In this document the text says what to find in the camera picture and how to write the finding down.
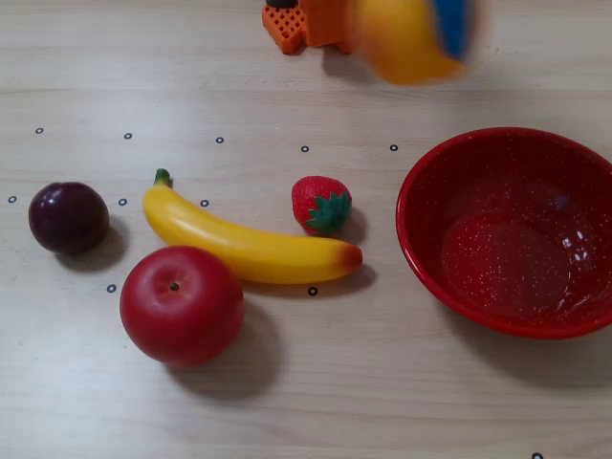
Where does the dark purple toy plum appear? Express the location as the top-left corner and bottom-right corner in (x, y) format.
(28, 181), (111, 256)

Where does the orange yellow toy peach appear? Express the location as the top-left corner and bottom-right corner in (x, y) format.
(354, 0), (469, 87)

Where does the red toy strawberry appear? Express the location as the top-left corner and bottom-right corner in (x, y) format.
(291, 175), (354, 237)

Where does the blue pointed gripper finger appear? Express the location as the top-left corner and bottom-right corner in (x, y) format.
(431, 0), (480, 62)

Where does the red speckled bowl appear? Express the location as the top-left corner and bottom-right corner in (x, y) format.
(395, 126), (612, 340)

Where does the red toy apple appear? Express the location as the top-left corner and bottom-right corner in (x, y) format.
(119, 245), (246, 368)

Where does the orange robot base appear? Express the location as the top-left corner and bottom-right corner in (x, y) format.
(261, 0), (359, 55)

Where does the yellow toy banana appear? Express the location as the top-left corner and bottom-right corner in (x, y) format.
(142, 167), (363, 286)

